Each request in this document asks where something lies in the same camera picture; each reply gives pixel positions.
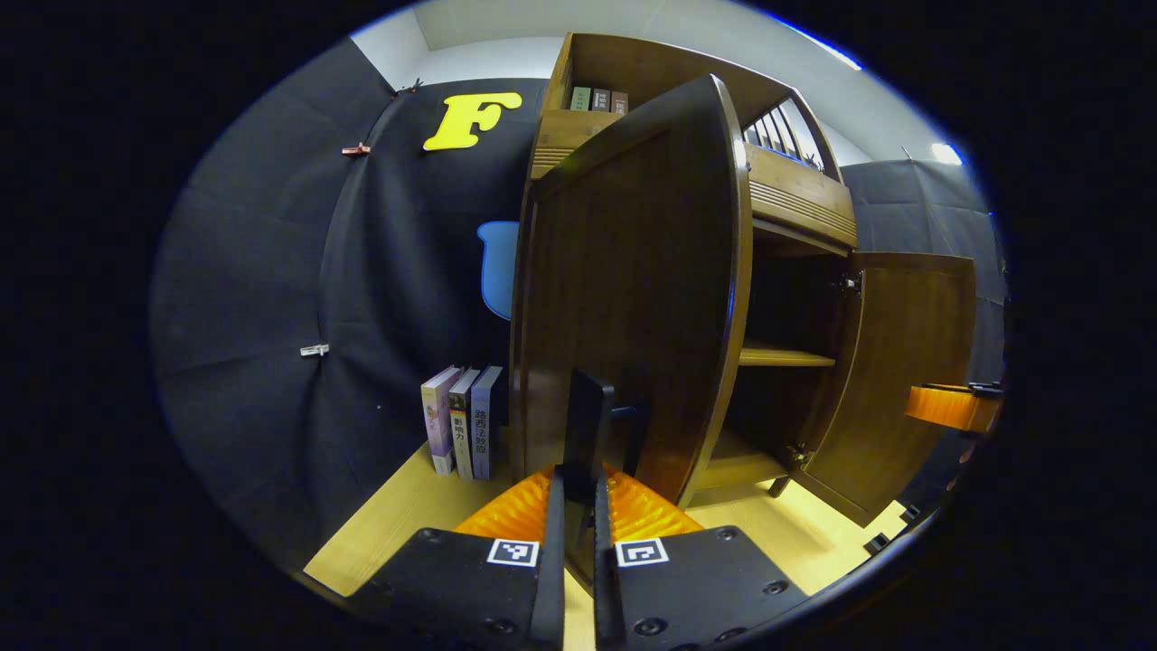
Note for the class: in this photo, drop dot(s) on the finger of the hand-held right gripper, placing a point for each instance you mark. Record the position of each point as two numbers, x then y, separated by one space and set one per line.
949 407

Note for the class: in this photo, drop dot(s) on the black clip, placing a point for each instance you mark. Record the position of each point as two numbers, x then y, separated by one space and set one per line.
407 88

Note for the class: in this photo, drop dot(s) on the wooden shoe cabinet door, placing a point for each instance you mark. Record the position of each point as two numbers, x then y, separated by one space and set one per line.
633 271
904 362

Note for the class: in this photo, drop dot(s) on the blue-purple book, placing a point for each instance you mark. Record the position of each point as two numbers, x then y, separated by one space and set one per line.
485 420

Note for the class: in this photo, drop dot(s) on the reddish brown book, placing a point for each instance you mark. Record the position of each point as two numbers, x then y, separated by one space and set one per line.
619 101

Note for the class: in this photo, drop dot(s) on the wooden cabinet shelf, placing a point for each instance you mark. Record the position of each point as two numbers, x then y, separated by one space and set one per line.
782 357

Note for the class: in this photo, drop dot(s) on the black backdrop cloth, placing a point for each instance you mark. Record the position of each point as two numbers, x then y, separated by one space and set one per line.
253 271

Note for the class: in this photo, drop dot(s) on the dark brown book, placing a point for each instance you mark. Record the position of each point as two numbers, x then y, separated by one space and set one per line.
600 99

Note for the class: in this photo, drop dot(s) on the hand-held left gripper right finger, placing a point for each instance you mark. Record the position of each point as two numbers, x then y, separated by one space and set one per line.
607 561

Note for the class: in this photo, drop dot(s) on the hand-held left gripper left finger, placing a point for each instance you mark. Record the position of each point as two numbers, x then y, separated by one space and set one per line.
551 561

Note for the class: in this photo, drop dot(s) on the metal door hinge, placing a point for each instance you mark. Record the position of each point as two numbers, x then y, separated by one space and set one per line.
847 283
796 455

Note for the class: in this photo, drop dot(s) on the silver clip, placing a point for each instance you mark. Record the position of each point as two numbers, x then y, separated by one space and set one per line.
315 350

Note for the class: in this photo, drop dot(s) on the white and grey book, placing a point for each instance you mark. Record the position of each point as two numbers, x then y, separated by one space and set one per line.
461 425

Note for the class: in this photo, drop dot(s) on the wooden double-door shoe cabinet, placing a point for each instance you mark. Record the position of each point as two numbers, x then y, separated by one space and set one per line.
651 63

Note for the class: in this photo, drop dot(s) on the lilac book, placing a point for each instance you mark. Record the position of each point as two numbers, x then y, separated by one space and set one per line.
438 420

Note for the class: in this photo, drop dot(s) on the green book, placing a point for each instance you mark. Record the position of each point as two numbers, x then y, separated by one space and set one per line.
580 98

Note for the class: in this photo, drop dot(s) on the copper clip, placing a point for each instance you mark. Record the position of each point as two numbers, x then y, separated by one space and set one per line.
355 149

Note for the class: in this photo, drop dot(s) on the small ceiling light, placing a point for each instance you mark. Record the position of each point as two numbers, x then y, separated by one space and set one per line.
946 154

